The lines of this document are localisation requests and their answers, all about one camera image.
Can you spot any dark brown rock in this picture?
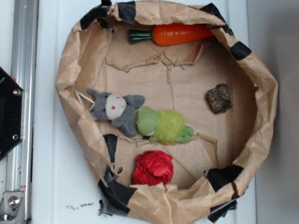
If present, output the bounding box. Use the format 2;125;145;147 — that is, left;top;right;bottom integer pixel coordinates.
205;84;232;114

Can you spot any green plush frog toy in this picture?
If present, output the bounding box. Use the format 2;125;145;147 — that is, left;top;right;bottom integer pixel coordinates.
136;106;194;145

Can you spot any brown paper bag tray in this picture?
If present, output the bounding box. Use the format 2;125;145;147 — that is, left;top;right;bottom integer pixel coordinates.
55;0;278;224

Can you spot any grey plush donkey toy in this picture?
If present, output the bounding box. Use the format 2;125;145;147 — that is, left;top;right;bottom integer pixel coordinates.
87;88;145;138

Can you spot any red crumpled paper ball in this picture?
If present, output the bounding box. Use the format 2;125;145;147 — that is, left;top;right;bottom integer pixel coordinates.
133;150;174;186

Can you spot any orange plastic carrot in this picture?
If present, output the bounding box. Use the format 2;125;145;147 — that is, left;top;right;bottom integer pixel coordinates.
130;23;214;46

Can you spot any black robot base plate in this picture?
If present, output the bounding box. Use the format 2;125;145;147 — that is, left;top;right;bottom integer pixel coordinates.
0;67;24;161

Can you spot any metal corner bracket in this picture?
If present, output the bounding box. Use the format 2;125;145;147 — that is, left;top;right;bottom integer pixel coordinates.
0;191;26;224

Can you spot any aluminium extrusion rail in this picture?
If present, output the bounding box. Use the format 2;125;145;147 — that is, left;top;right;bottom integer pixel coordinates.
5;0;39;224

